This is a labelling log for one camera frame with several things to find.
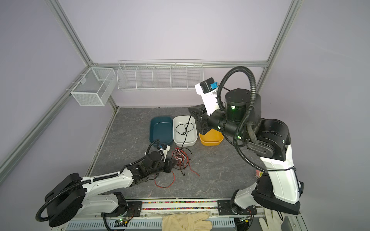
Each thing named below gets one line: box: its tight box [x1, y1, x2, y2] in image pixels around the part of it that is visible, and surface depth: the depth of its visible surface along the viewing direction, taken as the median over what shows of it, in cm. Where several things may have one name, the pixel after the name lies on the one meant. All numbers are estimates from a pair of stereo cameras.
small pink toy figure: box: [254, 169, 265, 179], surface depth 82 cm
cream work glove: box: [161, 211, 213, 231], surface depth 71 cm
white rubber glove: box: [258, 207, 285, 231], surface depth 71 cm
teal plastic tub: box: [149, 116, 173, 146], surface depth 107 cm
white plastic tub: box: [172, 115, 199, 147], surface depth 107 cm
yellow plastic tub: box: [198, 128, 224, 147], surface depth 101 cm
